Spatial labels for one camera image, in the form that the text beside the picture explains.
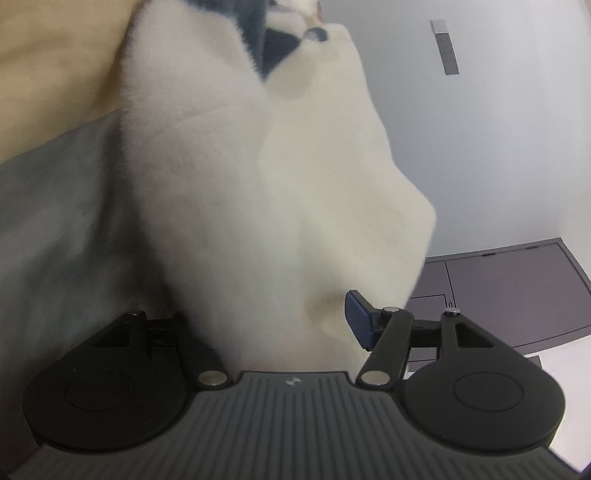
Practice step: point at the grey wall panel strip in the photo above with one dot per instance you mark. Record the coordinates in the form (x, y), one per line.
(446, 46)

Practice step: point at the pastel patchwork quilt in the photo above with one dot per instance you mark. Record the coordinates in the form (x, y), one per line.
(60, 221)

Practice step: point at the grey panelled door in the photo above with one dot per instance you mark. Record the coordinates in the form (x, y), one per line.
(508, 295)

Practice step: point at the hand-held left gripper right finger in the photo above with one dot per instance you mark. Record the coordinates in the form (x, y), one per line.
(361, 318)

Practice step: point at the cream blue-striped fuzzy sweater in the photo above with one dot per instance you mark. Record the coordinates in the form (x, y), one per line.
(277, 184)

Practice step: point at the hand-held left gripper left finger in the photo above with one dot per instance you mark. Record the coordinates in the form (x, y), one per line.
(137, 333)

